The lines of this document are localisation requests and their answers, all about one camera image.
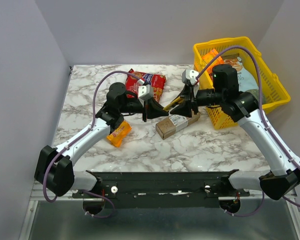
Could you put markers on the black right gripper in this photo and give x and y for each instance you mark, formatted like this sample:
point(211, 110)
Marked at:
point(192, 100)

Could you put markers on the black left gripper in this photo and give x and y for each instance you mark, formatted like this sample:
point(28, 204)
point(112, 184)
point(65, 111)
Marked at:
point(153, 109)

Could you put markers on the yellow black utility knife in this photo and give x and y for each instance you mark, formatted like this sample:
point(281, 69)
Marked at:
point(177, 101)

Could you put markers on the brown cardboard express box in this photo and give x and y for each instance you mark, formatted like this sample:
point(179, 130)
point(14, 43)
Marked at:
point(174, 124)

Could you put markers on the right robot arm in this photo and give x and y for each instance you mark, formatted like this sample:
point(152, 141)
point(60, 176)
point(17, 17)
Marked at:
point(243, 108)

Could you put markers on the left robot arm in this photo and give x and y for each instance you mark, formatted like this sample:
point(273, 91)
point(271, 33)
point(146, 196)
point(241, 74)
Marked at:
point(54, 168)

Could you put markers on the orange snack box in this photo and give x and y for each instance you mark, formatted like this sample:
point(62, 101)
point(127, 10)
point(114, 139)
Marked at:
point(208, 57)

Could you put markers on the red candy bag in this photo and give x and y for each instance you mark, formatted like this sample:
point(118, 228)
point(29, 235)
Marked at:
point(157, 81)

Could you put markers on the yellow corn snack bag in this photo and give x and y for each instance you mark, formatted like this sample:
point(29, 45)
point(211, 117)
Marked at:
point(116, 137)

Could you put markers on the light blue chips bag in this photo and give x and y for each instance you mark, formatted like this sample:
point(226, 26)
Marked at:
point(246, 81)

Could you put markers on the yellow plastic basket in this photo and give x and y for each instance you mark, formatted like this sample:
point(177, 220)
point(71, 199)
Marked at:
point(274, 92)

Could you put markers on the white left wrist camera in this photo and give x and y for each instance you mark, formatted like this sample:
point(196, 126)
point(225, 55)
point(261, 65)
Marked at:
point(145, 92)

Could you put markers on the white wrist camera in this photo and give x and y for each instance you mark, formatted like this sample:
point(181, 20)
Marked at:
point(189, 77)
point(145, 92)

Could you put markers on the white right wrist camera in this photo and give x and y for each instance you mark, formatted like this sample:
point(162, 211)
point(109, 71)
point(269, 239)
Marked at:
point(189, 77)

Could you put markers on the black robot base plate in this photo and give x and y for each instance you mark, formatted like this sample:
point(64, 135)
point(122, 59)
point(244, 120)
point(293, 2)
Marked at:
point(146, 190)

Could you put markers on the aluminium frame rail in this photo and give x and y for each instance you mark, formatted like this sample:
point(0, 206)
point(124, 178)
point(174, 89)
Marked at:
point(188, 216)

